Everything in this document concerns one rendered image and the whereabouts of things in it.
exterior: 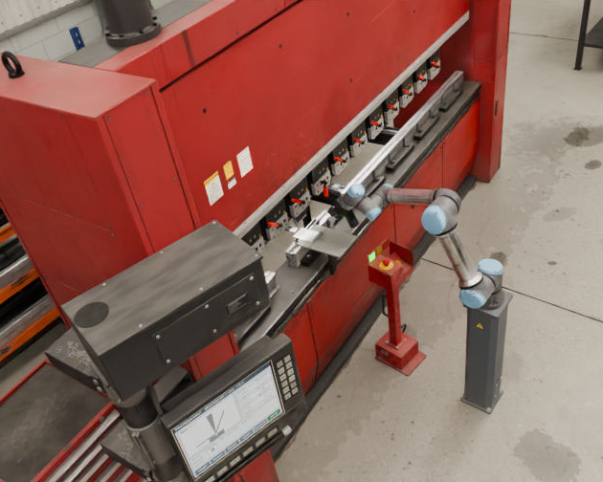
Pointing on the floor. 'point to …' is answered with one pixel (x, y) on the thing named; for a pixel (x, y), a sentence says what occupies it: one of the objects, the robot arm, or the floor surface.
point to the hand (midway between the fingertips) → (335, 225)
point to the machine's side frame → (488, 121)
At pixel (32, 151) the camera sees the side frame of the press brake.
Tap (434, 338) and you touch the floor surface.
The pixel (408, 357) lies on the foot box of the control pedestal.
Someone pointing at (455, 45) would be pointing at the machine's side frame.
